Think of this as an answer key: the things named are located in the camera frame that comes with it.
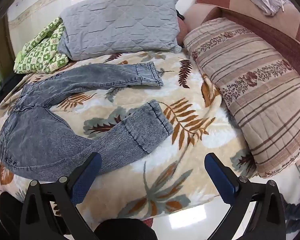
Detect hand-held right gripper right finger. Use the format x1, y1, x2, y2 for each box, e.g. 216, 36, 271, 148
204, 152, 287, 240

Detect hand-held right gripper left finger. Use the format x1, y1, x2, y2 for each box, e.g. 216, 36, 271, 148
19, 152, 102, 240

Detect grey-blue denim pants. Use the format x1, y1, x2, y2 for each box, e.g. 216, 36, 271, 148
0, 61, 174, 182

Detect leaf print fleece blanket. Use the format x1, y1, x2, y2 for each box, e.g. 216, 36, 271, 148
0, 50, 259, 219

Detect dark blue cloth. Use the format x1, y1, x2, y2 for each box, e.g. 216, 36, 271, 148
282, 200, 300, 228

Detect striped brown pillow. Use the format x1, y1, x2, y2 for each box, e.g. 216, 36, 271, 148
183, 17, 300, 179

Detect green patterned quilt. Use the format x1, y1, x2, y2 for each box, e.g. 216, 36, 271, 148
13, 17, 68, 74

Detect pink cushion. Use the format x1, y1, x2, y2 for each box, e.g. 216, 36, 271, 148
176, 19, 189, 47

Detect grey quilted pillow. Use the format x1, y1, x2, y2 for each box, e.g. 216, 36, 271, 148
57, 0, 182, 61

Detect brown and tan headboard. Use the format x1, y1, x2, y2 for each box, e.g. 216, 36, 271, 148
184, 0, 300, 85

